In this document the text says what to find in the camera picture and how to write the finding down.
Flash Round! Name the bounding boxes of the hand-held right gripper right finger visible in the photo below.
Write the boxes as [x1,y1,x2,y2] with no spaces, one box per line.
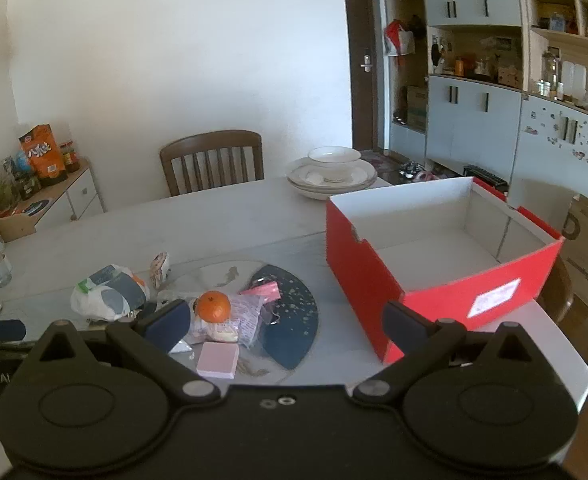
[352,301,557,403]

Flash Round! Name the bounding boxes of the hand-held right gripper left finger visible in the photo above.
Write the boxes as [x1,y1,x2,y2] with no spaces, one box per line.
[21,300,222,403]

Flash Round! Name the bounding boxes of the small printed snack packet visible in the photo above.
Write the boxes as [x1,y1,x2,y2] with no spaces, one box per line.
[149,252,171,290]

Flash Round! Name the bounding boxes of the white cardboard box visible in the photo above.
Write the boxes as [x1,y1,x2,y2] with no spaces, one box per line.
[325,176,566,365]

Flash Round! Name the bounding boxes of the white plastic bag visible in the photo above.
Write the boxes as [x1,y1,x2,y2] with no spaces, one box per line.
[70,264,151,322]

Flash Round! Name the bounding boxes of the clear plastic bag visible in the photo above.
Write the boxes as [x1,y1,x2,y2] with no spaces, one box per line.
[189,292,281,349]

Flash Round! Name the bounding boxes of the pink paper packet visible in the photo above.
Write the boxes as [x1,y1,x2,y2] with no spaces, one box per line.
[239,281,281,302]

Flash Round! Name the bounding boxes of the white marble desktop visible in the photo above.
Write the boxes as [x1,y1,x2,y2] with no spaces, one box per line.
[0,175,588,411]

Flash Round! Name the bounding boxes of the orange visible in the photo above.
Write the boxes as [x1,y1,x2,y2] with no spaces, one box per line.
[195,291,232,323]

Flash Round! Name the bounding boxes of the pink sticky note pad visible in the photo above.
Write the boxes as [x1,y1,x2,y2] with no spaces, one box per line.
[196,342,240,380]

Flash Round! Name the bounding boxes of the white side cabinet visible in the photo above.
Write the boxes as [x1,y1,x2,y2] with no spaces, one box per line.
[4,160,107,233]

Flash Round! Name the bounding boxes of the patterned rug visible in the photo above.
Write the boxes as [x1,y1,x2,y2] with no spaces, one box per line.
[359,152,401,174]

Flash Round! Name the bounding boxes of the black shoe rack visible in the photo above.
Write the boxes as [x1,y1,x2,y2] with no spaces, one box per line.
[463,164,509,194]

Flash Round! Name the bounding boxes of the brown slatted wooden chair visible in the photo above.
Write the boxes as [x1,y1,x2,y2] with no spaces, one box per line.
[160,130,265,197]

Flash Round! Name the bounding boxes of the stack of white plates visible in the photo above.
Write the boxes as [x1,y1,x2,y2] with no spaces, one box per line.
[286,156,379,202]

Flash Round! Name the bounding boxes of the white porcelain bowl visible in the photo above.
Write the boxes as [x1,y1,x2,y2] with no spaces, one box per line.
[308,146,363,184]

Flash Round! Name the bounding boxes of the orange snack bag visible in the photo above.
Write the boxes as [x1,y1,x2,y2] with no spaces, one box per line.
[18,124,69,186]

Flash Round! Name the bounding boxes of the sauce bottles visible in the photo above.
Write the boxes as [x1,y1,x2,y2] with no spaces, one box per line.
[58,140,81,174]

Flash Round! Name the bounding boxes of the white cabinet with stickers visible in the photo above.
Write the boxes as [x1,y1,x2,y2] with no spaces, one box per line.
[506,92,588,223]

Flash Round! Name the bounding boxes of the red and white bag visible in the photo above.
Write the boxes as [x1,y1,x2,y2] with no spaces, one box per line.
[384,19,415,57]

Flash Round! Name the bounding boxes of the brown door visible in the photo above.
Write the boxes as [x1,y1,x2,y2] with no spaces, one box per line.
[342,0,381,153]

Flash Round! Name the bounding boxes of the open wooden shelf unit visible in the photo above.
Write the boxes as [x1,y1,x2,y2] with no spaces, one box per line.
[524,0,588,122]

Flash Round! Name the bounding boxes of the tall white wall cabinet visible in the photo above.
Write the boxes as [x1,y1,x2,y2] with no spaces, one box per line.
[380,0,531,181]

